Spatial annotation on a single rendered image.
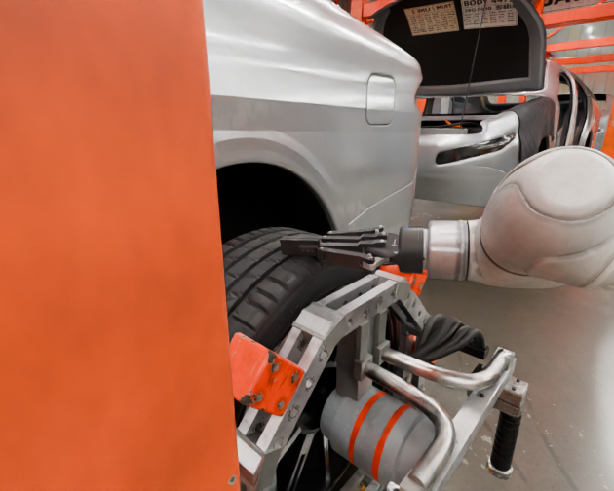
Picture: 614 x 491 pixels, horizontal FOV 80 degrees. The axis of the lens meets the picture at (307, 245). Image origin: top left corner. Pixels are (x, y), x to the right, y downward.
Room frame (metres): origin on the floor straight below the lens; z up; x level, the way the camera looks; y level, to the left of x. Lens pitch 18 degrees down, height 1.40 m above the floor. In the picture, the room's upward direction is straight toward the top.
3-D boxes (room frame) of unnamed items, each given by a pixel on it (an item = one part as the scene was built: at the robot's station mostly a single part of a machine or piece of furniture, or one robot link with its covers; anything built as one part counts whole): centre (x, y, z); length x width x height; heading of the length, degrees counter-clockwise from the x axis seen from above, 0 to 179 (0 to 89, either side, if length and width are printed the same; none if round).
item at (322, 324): (0.58, -0.09, 0.85); 0.54 x 0.07 x 0.54; 138
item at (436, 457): (0.42, -0.11, 1.03); 0.19 x 0.18 x 0.11; 48
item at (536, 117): (3.19, -1.82, 1.36); 0.71 x 0.30 x 0.51; 138
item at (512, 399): (0.57, -0.36, 0.93); 0.09 x 0.05 x 0.05; 48
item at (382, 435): (0.53, -0.14, 0.85); 0.21 x 0.14 x 0.14; 48
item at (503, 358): (0.57, -0.25, 1.03); 0.19 x 0.18 x 0.11; 48
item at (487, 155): (5.02, -2.39, 1.49); 4.95 x 1.86 x 1.59; 138
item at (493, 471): (0.55, -0.38, 0.83); 0.04 x 0.04 x 0.16
